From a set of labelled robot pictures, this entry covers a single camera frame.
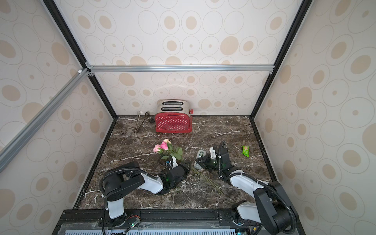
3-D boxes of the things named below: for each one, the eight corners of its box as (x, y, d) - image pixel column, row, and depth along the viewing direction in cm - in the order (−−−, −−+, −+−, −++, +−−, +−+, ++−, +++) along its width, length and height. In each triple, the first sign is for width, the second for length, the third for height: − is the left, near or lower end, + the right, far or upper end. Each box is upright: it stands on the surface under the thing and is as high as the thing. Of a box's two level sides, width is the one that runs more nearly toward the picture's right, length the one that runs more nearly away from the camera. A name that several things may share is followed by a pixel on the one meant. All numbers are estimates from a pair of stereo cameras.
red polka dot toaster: (158, 133, 111) (153, 116, 97) (161, 116, 123) (158, 98, 108) (192, 133, 111) (192, 116, 97) (192, 116, 123) (192, 98, 108)
